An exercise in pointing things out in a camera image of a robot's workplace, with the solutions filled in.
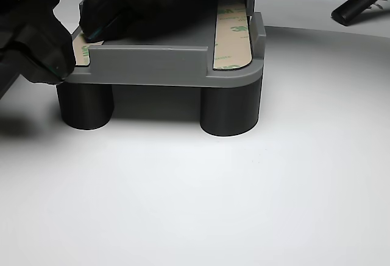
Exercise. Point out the black cylindrical fixture leg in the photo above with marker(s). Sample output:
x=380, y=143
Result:
x=85, y=107
x=231, y=107

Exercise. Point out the black grainy gripper finger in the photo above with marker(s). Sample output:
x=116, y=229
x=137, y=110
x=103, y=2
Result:
x=122, y=4

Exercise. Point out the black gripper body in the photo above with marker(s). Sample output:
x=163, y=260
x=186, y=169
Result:
x=24, y=4

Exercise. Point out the beige 3M tape liner film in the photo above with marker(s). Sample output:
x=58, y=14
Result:
x=82, y=54
x=231, y=50

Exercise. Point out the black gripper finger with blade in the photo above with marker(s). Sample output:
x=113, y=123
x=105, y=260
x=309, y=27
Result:
x=58, y=50

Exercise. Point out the black round rod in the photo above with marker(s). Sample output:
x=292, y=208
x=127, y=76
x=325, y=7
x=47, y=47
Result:
x=362, y=1

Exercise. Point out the grey printed fixture plate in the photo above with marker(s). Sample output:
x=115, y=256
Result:
x=152, y=65

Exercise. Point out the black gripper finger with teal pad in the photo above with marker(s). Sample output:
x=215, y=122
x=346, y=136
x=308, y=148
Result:
x=27, y=62

